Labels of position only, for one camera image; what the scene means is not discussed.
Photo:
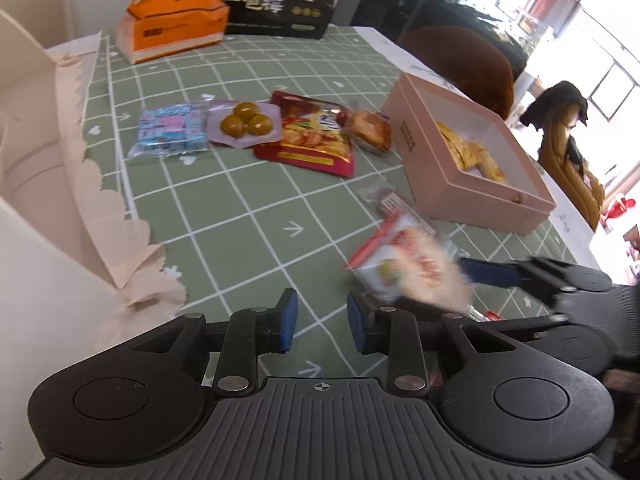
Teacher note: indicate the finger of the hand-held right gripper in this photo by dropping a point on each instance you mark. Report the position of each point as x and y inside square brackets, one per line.
[487, 271]
[530, 325]

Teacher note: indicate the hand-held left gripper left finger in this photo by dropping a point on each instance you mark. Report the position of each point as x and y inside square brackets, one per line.
[287, 321]

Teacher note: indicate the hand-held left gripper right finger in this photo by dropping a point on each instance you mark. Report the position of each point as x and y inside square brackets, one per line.
[357, 325]

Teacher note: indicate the white red snack packet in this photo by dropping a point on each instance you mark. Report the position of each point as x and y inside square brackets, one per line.
[417, 267]

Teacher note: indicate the pink cardboard box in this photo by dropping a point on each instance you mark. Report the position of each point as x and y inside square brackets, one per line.
[465, 160]

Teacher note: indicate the clear orange bread packet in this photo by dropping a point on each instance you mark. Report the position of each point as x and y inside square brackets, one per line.
[369, 130]

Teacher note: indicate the green plum packet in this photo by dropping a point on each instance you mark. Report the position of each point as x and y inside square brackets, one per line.
[245, 122]

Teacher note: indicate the red object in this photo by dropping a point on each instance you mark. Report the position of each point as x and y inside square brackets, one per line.
[616, 208]

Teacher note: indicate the green checked tablecloth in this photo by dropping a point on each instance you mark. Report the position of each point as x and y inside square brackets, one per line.
[250, 220]

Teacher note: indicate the yellow white snack packet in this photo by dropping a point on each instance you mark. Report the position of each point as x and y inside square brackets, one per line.
[487, 162]

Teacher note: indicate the clear brown bar packet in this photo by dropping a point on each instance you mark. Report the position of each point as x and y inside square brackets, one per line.
[387, 200]

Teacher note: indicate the brown armchair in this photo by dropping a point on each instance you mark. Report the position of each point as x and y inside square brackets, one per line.
[567, 170]

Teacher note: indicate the black cloth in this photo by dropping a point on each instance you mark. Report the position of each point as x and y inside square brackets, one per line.
[557, 105]

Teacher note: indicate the brown chair back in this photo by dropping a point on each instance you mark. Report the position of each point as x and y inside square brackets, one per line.
[465, 67]

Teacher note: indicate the blue candy packet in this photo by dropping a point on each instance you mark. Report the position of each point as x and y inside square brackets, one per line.
[167, 130]

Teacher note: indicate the orange tissue pack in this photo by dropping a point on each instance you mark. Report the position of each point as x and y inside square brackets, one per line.
[170, 22]

